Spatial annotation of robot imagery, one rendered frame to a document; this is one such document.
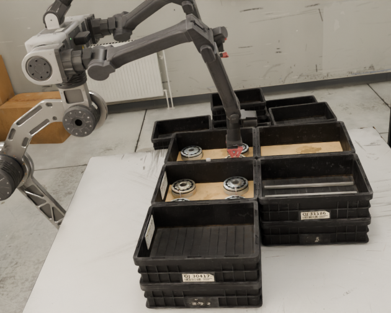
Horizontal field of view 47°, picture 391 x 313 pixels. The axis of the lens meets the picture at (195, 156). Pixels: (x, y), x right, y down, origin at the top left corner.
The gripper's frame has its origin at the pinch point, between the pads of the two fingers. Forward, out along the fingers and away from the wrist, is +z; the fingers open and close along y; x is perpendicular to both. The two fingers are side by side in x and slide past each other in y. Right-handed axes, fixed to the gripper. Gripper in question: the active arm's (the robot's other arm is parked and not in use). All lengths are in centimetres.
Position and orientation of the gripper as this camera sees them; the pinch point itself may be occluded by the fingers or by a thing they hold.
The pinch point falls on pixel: (234, 157)
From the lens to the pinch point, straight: 197.6
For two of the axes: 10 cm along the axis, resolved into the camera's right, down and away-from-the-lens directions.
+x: -10.0, 0.7, 0.3
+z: 0.8, 8.9, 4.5
